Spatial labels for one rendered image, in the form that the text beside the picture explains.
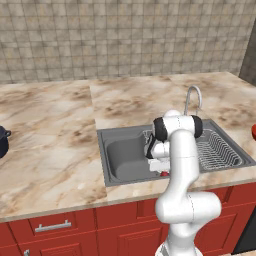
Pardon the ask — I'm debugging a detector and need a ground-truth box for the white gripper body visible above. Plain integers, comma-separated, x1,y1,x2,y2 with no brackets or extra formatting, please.
147,158,171,173

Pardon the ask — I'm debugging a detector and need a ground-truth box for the grey sink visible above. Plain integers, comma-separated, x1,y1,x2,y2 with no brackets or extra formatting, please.
96,118,256,188

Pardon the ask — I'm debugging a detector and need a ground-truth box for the red cupboard door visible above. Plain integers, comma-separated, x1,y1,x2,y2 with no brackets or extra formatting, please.
95,197,170,256
18,231,100,256
194,182,256,256

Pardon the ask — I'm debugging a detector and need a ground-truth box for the silver tap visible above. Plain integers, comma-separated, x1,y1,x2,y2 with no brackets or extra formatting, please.
183,85,204,118

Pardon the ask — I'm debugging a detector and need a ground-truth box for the red drawer front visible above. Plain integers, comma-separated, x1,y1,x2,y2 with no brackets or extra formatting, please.
7,208,99,245
0,221,22,256

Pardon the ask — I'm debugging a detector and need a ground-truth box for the black appliance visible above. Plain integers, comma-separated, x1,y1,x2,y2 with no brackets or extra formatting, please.
231,217,256,256

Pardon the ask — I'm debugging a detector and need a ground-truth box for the dark blue pot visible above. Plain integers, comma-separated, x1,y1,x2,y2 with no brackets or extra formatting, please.
0,125,13,160

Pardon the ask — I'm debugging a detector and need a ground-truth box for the wire dish rack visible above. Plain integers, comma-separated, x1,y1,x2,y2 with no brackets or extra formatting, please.
142,127,244,172

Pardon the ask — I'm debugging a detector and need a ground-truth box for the silver drawer handle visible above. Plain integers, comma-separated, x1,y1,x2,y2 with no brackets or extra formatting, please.
34,219,73,234

